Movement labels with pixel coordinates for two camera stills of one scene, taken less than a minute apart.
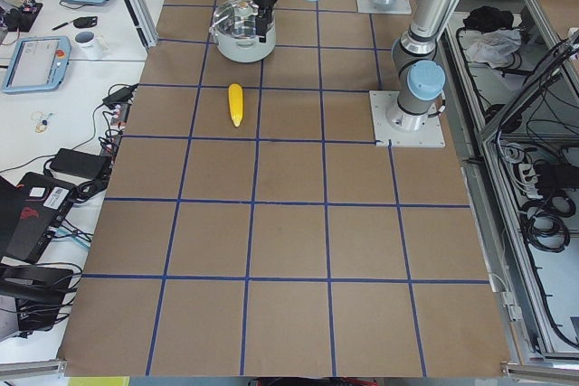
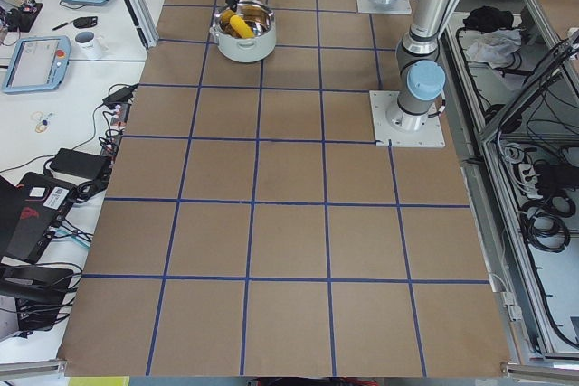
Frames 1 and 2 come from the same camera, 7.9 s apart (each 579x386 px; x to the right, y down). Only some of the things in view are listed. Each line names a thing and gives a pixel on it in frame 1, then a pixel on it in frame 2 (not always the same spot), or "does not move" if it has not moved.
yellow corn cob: (235, 103) to (242, 27)
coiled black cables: (545, 221) does not move
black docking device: (40, 293) does not move
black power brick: (80, 164) does not move
